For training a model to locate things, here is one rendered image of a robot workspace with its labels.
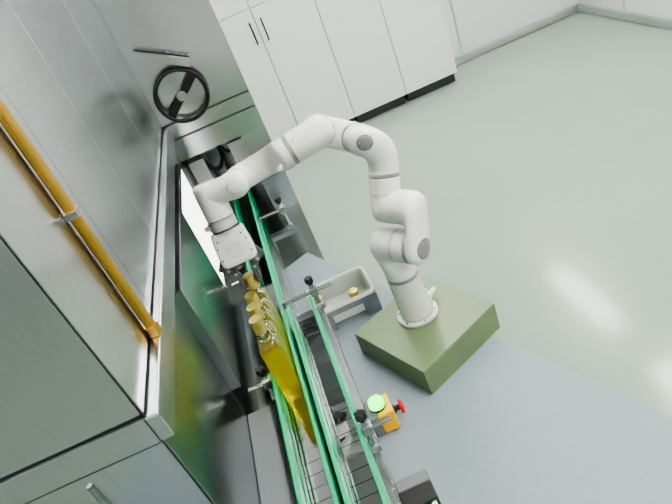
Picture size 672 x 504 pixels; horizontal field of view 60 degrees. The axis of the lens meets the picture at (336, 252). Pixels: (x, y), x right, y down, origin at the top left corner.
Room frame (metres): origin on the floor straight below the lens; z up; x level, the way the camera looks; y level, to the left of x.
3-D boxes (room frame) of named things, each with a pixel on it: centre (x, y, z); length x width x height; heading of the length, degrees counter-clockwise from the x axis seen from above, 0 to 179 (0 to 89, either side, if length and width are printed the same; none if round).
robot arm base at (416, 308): (1.38, -0.16, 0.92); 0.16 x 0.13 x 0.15; 127
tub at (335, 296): (1.65, 0.04, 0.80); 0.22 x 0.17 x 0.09; 92
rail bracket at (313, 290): (1.53, 0.14, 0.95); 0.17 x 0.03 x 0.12; 92
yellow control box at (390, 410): (1.11, 0.06, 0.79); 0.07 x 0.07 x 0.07; 2
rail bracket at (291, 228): (2.17, 0.16, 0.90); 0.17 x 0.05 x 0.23; 92
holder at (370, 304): (1.65, 0.07, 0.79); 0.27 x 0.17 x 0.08; 92
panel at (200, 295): (1.67, 0.40, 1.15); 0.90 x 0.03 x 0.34; 2
